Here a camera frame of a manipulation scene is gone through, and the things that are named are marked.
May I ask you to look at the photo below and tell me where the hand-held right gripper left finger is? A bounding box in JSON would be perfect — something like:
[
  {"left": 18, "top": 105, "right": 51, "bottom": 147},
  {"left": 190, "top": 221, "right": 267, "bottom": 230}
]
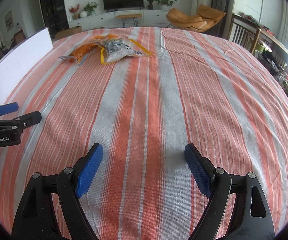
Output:
[{"left": 11, "top": 143, "right": 103, "bottom": 240}]

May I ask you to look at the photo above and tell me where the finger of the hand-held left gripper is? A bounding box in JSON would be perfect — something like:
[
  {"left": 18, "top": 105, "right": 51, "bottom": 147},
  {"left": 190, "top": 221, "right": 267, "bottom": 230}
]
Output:
[
  {"left": 0, "top": 102, "right": 19, "bottom": 119},
  {"left": 0, "top": 111, "right": 42, "bottom": 133}
]

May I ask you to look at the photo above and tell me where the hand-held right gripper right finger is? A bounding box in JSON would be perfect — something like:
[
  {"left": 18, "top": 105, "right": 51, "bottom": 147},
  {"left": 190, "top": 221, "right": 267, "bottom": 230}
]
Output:
[{"left": 185, "top": 144, "right": 275, "bottom": 240}]

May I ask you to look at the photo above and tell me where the white cardboard box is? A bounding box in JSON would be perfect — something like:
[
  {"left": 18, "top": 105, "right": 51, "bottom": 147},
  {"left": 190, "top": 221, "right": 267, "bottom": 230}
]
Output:
[{"left": 0, "top": 27, "right": 54, "bottom": 108}]

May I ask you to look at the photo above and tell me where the orange clear-edged snack packet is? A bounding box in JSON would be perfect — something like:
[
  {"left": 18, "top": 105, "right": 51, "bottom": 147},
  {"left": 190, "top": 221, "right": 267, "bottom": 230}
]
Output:
[{"left": 58, "top": 42, "right": 102, "bottom": 65}]

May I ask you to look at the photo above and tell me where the grey printed yellow-edged packet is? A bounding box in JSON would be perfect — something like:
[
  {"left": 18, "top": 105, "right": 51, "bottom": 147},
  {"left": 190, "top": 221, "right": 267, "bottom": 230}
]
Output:
[{"left": 91, "top": 34, "right": 153, "bottom": 65}]

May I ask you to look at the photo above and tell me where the orange striped tablecloth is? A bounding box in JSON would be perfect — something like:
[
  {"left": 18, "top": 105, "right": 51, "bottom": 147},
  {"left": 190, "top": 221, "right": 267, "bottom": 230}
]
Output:
[{"left": 0, "top": 27, "right": 288, "bottom": 240}]

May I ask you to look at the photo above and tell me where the brown cardboard box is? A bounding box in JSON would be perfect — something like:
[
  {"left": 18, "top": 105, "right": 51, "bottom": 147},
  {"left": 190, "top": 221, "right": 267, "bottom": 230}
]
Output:
[{"left": 55, "top": 25, "right": 83, "bottom": 40}]

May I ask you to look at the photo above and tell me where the dark display cabinet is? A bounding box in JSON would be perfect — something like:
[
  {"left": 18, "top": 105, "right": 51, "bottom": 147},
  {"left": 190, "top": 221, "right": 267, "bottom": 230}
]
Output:
[{"left": 38, "top": 0, "right": 69, "bottom": 34}]

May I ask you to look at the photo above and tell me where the red flower arrangement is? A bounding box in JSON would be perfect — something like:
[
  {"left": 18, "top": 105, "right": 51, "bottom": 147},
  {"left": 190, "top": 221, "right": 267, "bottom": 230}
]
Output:
[{"left": 68, "top": 4, "right": 81, "bottom": 20}]

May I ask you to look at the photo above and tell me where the bushy green potted plant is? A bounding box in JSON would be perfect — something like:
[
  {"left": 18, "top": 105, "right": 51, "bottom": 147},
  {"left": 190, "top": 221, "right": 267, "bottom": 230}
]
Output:
[{"left": 83, "top": 2, "right": 99, "bottom": 15}]

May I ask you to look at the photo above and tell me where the green lidded pot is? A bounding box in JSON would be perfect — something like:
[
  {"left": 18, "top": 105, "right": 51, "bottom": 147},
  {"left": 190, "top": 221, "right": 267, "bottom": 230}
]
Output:
[{"left": 255, "top": 41, "right": 272, "bottom": 53}]

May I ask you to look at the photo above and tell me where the wooden stool with metal legs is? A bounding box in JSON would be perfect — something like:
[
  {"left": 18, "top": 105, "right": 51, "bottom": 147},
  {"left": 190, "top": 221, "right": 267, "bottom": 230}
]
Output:
[{"left": 116, "top": 14, "right": 142, "bottom": 27}]

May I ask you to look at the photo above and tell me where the dark wooden chair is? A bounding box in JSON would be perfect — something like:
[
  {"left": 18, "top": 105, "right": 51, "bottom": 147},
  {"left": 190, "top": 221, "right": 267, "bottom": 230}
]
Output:
[{"left": 226, "top": 14, "right": 261, "bottom": 53}]

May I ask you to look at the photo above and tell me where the orange lounge chair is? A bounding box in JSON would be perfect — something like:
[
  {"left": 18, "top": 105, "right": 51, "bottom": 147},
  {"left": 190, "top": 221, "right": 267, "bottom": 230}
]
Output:
[{"left": 166, "top": 4, "right": 226, "bottom": 33}]

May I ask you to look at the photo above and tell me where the white television cabinet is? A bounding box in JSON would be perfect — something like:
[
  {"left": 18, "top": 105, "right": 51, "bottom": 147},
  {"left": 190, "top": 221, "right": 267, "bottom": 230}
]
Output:
[{"left": 68, "top": 9, "right": 174, "bottom": 30}]

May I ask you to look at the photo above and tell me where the large potted plant white pot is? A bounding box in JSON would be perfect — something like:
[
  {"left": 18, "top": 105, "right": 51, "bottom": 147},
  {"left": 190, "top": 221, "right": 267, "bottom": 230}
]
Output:
[{"left": 154, "top": 0, "right": 177, "bottom": 11}]

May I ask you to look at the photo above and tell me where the framed wall picture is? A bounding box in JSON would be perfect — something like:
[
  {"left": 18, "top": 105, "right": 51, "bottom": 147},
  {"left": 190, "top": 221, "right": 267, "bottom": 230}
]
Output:
[{"left": 4, "top": 10, "right": 13, "bottom": 32}]

